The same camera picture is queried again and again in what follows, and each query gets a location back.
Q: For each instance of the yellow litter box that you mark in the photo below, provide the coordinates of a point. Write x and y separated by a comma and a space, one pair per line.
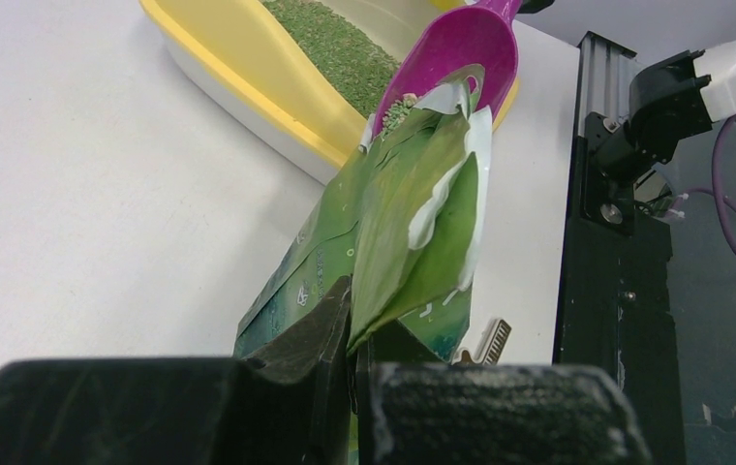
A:
238, 54

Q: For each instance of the green cat litter bag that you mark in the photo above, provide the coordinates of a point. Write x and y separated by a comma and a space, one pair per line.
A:
403, 220

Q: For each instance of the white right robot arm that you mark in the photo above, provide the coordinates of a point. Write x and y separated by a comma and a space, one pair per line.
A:
673, 100

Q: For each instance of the magenta plastic scoop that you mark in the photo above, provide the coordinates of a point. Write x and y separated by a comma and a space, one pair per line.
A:
479, 33

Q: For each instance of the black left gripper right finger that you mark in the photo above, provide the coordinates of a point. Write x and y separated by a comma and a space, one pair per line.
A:
438, 413

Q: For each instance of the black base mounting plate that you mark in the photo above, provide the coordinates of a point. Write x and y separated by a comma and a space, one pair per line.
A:
614, 307

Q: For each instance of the green litter granules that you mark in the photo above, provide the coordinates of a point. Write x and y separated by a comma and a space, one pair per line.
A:
358, 68

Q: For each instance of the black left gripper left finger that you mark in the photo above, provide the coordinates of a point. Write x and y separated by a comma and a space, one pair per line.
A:
288, 402

